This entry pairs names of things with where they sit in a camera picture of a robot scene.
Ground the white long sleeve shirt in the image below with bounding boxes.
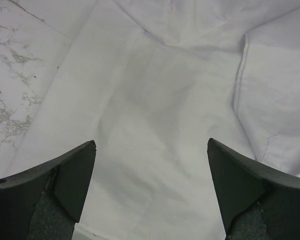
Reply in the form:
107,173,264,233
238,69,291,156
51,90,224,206
0,0,300,240

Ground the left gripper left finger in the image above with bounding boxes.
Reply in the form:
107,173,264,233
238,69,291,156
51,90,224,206
0,140,96,240

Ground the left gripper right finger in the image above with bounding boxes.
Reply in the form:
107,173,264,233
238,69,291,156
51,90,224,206
207,138,300,240

